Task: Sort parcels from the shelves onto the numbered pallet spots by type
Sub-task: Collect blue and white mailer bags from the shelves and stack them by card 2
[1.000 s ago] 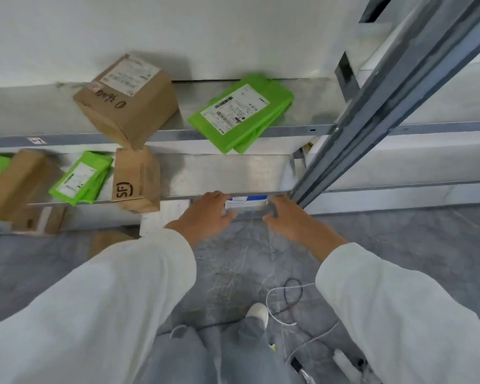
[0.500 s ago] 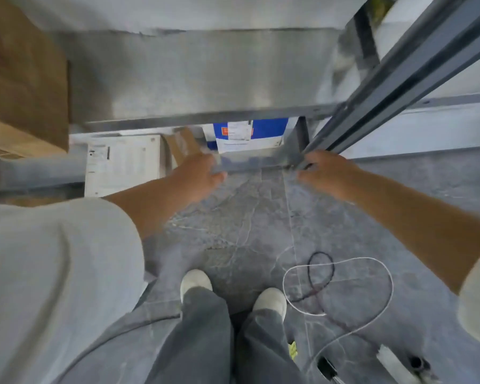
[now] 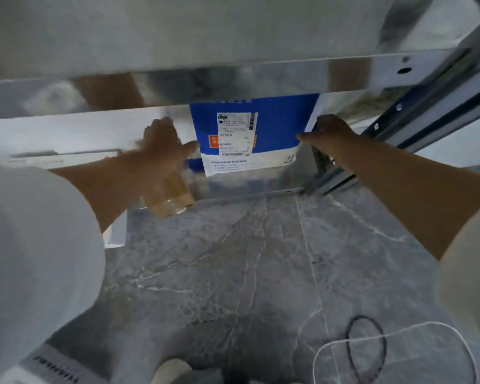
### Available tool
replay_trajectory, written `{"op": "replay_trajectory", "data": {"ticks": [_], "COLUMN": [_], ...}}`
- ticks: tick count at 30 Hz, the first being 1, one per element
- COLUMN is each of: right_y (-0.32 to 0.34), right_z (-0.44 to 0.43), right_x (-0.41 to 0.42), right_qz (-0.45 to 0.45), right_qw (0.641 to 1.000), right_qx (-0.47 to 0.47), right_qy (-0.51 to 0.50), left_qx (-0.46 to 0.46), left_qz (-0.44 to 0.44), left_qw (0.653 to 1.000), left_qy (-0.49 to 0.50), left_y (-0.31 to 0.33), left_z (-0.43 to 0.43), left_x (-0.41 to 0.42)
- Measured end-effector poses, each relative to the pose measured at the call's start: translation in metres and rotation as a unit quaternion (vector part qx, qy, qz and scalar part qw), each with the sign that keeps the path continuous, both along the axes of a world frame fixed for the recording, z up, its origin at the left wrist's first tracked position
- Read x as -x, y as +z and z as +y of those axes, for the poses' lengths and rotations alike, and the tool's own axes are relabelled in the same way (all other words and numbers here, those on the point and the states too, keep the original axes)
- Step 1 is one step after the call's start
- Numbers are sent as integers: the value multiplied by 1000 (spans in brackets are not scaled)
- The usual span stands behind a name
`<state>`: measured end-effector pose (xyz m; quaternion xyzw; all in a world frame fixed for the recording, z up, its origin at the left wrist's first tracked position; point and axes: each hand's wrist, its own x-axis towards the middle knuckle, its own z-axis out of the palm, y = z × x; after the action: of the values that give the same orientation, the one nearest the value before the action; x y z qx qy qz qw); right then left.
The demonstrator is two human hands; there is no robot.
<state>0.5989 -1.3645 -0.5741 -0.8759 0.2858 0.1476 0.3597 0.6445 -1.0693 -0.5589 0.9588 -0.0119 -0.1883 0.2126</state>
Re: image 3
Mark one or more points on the person's left leg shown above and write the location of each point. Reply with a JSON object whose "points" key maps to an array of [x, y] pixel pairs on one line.
{"points": [[208, 377]]}

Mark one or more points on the person's left hand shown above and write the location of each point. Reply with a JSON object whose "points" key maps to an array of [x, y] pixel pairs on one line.
{"points": [[164, 147]]}

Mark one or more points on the person's left forearm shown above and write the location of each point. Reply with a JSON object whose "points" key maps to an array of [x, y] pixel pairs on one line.
{"points": [[36, 255]]}

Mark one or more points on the grey metal shelf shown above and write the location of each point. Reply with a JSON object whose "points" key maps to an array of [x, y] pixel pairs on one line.
{"points": [[224, 81]]}

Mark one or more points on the small brown box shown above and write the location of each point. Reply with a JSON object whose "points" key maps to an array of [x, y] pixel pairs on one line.
{"points": [[172, 197]]}

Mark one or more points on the person's right hand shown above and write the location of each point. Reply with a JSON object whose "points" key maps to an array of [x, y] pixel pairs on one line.
{"points": [[334, 133]]}

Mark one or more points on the stack of blue mailers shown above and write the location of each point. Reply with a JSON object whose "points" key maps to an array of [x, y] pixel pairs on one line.
{"points": [[280, 123]]}

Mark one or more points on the person's white left shoe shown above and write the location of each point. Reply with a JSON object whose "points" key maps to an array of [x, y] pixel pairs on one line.
{"points": [[172, 371]]}

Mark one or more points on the person's right forearm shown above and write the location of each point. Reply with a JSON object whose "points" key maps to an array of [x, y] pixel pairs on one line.
{"points": [[416, 187]]}

